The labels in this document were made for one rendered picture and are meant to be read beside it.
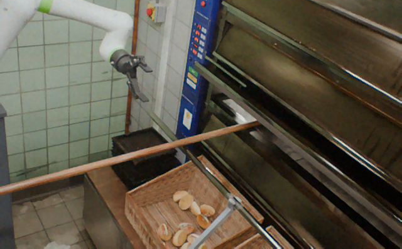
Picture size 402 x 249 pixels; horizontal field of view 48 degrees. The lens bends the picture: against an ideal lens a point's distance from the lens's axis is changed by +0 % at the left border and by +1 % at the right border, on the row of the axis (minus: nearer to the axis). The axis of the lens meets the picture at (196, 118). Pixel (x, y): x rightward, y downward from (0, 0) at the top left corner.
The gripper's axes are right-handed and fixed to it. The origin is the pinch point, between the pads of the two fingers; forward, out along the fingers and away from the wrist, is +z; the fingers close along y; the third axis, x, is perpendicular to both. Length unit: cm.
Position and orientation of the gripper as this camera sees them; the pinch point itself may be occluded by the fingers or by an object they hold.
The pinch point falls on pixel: (146, 85)
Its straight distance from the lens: 182.5
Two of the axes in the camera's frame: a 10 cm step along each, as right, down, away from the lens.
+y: -1.5, 8.4, 5.2
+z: 5.4, 5.1, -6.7
